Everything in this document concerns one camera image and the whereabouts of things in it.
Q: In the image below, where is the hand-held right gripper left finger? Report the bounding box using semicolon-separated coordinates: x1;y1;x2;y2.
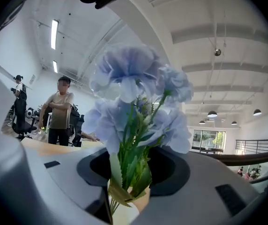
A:
21;146;113;225

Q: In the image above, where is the black metal railing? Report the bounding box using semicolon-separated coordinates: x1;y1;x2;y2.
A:
190;137;268;187

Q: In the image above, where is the wooden table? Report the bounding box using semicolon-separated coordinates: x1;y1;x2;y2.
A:
20;137;151;212

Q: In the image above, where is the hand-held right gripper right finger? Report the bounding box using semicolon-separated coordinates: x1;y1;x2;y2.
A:
131;146;261;225

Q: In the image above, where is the blue flowers bouquet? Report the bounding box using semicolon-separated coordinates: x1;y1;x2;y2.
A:
82;45;194;217

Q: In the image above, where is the large glass window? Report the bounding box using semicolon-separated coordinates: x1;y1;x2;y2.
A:
192;129;226;154

